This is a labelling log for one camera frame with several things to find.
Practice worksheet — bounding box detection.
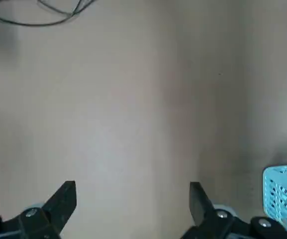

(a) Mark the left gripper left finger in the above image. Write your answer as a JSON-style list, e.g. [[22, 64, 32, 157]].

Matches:
[[0, 180, 78, 239]]

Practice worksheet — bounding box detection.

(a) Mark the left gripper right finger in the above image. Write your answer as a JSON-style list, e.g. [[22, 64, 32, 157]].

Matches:
[[180, 181, 287, 239]]

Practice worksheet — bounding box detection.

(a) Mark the black table cable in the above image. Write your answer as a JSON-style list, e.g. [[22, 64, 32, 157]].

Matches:
[[36, 0, 96, 15], [0, 0, 84, 27]]

